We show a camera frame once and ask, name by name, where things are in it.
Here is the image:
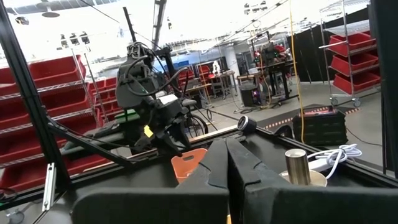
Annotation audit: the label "black round webcam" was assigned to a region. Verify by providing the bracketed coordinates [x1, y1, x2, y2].
[236, 115, 257, 135]

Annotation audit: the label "shelving rack with red bins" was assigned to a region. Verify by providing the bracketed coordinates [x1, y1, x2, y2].
[88, 77, 125, 122]
[0, 54, 105, 194]

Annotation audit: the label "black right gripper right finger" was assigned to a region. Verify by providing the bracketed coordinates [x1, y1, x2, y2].
[226, 138, 398, 224]

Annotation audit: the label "white coiled cord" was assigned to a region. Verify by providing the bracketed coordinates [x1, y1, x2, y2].
[307, 143, 363, 180]

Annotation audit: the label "wooden workbench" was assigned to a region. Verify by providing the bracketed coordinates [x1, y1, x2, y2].
[206, 70, 239, 100]

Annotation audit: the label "silver metal bracket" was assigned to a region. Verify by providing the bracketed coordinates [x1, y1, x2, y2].
[42, 162, 57, 212]

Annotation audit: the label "black rig frame post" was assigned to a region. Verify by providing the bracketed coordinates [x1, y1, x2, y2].
[0, 0, 72, 190]

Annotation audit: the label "black diagonal frame strut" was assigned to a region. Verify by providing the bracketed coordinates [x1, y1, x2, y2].
[46, 117, 137, 169]

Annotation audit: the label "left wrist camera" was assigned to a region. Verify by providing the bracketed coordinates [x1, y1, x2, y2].
[154, 93, 181, 110]

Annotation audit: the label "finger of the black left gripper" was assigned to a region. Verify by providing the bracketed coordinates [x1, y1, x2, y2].
[133, 136, 156, 154]
[160, 123, 192, 157]

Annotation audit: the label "black frame upright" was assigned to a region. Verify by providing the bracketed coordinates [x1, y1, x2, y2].
[150, 0, 168, 52]

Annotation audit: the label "orange plastic bin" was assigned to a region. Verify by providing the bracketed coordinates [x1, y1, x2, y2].
[170, 147, 208, 185]

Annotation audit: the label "black case with red lid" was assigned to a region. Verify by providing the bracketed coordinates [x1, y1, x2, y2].
[292, 105, 349, 147]

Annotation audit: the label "black bicycle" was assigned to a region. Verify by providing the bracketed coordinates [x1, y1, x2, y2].
[182, 98, 210, 139]

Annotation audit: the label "black computer tower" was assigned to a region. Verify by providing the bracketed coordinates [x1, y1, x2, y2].
[238, 83, 265, 108]

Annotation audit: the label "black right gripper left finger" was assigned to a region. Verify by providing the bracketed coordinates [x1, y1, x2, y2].
[71, 138, 230, 224]

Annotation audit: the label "black workbench with equipment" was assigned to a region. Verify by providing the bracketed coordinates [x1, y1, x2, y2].
[248, 30, 300, 106]

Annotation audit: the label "white power strip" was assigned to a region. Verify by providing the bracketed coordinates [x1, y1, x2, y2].
[307, 157, 335, 172]

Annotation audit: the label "wire shelf cart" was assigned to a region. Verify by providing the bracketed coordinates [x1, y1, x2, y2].
[319, 0, 382, 108]

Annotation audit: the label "black curtain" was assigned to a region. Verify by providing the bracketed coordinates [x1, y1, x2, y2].
[285, 6, 371, 83]

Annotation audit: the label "yellow extension cable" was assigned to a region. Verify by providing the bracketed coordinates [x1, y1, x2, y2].
[288, 0, 305, 144]

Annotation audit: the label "black partition panel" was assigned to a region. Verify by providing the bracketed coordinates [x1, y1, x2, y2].
[369, 0, 398, 180]

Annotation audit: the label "red storage bin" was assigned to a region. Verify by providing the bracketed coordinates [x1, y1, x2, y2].
[328, 30, 377, 58]
[332, 71, 382, 95]
[330, 52, 379, 78]

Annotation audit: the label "metal cylinder cup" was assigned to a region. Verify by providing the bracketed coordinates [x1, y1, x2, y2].
[285, 148, 312, 186]

